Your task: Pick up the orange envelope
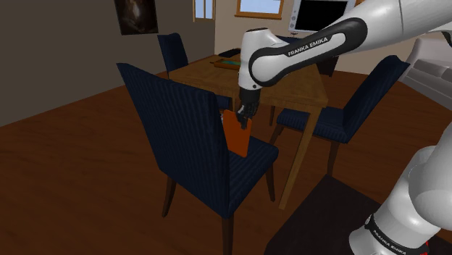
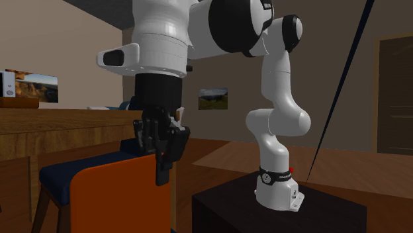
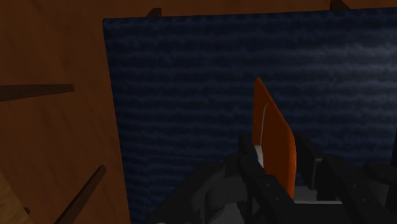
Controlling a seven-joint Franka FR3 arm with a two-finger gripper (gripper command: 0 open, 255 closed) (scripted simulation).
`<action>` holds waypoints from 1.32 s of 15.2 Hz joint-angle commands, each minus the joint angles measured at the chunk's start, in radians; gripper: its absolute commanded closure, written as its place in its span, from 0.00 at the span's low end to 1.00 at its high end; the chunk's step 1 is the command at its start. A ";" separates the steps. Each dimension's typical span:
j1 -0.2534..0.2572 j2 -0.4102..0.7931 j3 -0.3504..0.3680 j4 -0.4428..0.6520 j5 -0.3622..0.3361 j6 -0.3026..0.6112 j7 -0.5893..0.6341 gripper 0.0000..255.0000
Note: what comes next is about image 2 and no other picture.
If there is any brown wooden board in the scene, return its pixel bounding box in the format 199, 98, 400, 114
0, 97, 40, 109

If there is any dark thin pole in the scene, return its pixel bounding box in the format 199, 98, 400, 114
304, 0, 376, 185

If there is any small landscape wall picture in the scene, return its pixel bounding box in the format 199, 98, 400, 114
198, 87, 229, 111

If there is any blue object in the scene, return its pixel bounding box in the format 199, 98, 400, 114
109, 100, 136, 111

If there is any wooden table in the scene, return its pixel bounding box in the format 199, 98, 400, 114
0, 108, 144, 233

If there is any orange chair with navy seat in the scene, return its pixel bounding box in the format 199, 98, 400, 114
31, 138, 177, 233

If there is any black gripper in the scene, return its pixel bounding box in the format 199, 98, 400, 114
133, 73, 191, 187

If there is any dark robot stand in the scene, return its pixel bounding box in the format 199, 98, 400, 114
191, 170, 367, 233

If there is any dark brown door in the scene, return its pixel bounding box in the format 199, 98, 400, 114
373, 32, 413, 156

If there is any wide landscape wall picture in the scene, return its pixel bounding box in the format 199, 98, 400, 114
5, 68, 60, 104

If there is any white small appliance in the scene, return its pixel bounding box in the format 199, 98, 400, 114
0, 71, 17, 98

